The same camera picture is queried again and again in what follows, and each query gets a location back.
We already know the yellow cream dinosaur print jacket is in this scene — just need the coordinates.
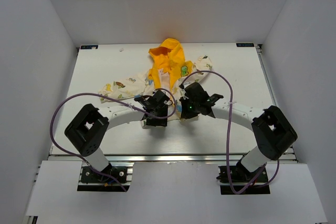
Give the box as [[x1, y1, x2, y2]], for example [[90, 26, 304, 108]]
[[98, 38, 213, 125]]

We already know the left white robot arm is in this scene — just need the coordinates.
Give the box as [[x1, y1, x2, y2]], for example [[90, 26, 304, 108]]
[[65, 91, 170, 182]]

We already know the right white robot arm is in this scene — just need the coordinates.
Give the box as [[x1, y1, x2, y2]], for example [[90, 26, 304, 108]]
[[180, 82, 298, 183]]

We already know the right blue table label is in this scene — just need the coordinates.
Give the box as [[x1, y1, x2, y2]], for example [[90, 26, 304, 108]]
[[236, 42, 255, 48]]

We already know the blue table label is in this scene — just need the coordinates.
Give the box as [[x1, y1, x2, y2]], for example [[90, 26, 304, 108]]
[[236, 42, 255, 48], [80, 45, 98, 50]]

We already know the left blue table label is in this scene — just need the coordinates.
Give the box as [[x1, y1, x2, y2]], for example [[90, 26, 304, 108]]
[[80, 45, 98, 50]]

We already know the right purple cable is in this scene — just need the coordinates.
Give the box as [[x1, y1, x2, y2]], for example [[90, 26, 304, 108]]
[[181, 70, 280, 196]]

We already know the purple cable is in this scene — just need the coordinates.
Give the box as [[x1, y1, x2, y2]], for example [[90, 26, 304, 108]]
[[181, 70, 280, 196], [49, 88, 177, 192]]

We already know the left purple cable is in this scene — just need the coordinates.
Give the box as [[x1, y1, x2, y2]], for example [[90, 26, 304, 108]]
[[49, 88, 177, 192]]

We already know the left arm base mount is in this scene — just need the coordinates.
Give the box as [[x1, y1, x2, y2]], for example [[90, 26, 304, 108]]
[[77, 165, 133, 193]]

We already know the aluminium table front rail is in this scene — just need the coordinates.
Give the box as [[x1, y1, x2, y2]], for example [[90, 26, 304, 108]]
[[48, 153, 297, 162]]

